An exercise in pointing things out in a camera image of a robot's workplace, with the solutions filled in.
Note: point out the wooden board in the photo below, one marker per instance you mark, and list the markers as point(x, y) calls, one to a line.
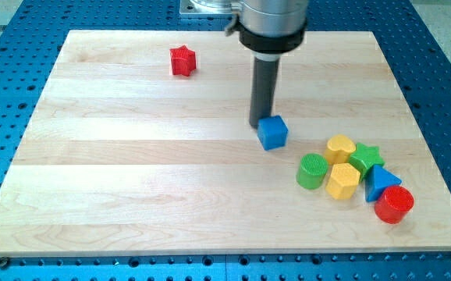
point(121, 157)

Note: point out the green star block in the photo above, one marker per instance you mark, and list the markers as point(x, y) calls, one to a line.
point(364, 158)

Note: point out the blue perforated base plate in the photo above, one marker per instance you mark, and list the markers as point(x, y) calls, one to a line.
point(32, 40)

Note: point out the red star block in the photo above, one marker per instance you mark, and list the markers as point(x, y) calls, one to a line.
point(183, 60)

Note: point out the red cylinder block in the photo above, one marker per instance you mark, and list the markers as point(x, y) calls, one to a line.
point(393, 204)

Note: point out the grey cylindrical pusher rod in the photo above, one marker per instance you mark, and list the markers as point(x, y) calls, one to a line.
point(264, 79)

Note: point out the blue cube block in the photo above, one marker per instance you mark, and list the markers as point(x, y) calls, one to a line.
point(272, 132)

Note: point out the yellow hexagon block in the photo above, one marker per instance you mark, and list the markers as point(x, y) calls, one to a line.
point(343, 181)

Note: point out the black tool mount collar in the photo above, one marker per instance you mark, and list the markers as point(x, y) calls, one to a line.
point(271, 45)

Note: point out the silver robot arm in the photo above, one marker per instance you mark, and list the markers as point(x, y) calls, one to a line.
point(269, 28)

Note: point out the green cylinder block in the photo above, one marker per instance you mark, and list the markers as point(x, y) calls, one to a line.
point(312, 170)

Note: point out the yellow heart block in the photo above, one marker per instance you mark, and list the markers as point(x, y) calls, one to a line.
point(338, 149)

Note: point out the blue triangle block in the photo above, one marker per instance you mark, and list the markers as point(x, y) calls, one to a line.
point(377, 180)

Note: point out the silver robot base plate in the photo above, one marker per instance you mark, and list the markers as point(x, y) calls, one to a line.
point(205, 7)

